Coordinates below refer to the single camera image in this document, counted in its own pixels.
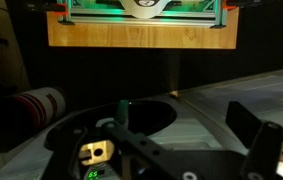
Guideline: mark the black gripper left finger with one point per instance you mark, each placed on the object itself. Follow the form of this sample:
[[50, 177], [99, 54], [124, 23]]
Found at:
[[154, 150]]

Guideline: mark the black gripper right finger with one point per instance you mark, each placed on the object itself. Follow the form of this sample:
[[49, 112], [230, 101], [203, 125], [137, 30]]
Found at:
[[264, 146]]

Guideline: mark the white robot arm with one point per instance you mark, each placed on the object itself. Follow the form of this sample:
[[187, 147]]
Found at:
[[144, 8]]

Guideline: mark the white front-load washing machine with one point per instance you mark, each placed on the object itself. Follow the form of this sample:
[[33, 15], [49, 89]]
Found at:
[[187, 133]]

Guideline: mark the white top-load washer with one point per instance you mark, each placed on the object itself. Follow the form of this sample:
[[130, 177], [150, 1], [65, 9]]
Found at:
[[254, 93]]

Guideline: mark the wooden support leg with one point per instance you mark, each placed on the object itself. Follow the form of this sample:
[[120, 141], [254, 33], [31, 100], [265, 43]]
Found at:
[[173, 76]]

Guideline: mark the wooden base board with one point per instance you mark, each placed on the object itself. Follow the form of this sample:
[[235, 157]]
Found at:
[[141, 35]]

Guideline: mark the red and white cylinder can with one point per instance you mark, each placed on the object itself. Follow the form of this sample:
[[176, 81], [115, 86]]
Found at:
[[27, 113]]

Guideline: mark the aluminium base frame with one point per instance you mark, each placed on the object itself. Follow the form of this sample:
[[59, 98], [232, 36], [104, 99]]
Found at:
[[141, 15]]

